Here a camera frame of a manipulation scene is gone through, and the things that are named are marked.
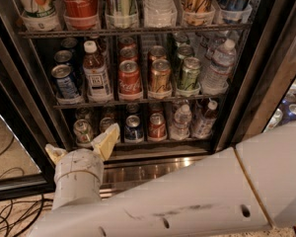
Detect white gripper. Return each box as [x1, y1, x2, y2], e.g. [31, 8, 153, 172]
[45, 123, 120, 209]

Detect brown tea bottle white cap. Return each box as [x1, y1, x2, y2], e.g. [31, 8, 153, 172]
[83, 40, 112, 102]

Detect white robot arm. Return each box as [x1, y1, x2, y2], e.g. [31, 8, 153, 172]
[29, 120, 296, 237]

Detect white green can bottom shelf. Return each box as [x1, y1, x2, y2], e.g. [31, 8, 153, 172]
[73, 119, 94, 143]

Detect orange can bottom shelf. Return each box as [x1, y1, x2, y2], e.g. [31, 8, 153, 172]
[100, 118, 115, 132]

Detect steel fridge bottom grille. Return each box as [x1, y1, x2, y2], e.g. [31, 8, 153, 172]
[100, 156, 203, 199]

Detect open glass fridge door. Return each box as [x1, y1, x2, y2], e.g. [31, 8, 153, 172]
[0, 0, 62, 201]

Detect blue can bottom shelf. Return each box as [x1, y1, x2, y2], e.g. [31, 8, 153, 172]
[124, 115, 143, 141]

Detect red can bottom shelf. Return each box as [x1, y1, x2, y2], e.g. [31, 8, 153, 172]
[148, 113, 166, 138]

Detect red coca-cola can middle shelf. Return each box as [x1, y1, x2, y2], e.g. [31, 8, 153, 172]
[118, 60, 141, 95]

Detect red coca-cola can shelf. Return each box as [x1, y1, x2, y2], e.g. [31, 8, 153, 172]
[58, 0, 99, 19]
[118, 60, 141, 95]

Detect small water bottle bottom shelf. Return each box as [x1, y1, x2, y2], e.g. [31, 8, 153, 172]
[171, 104, 191, 140]

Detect gold can middle shelf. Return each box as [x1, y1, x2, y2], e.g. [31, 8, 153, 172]
[149, 59, 171, 93]

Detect dark drink bottle bottom shelf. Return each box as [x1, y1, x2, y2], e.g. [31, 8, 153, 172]
[191, 99, 218, 139]

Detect green can middle shelf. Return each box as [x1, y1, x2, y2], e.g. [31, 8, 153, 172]
[178, 57, 201, 91]

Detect red coca-cola can top shelf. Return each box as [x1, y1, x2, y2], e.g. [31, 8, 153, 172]
[58, 0, 99, 19]

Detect clear water bottle middle shelf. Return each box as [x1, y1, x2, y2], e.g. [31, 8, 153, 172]
[201, 39, 237, 94]

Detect blue can front left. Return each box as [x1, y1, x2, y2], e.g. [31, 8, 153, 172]
[51, 64, 80, 99]

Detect black cables on floor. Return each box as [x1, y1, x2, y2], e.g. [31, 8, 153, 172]
[0, 195, 54, 237]

